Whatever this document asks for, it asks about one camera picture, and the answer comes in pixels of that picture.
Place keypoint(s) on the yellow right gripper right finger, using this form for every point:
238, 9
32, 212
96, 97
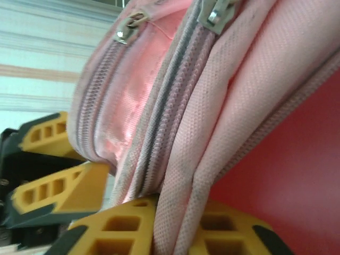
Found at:
239, 233

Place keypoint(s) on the striped translucent side panel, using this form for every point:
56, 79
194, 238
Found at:
40, 53

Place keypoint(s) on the pink school backpack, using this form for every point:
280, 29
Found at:
239, 106

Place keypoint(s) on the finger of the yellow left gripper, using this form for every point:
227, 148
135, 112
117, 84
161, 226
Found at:
79, 191
61, 143

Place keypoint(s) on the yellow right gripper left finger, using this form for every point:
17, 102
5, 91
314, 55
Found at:
119, 228

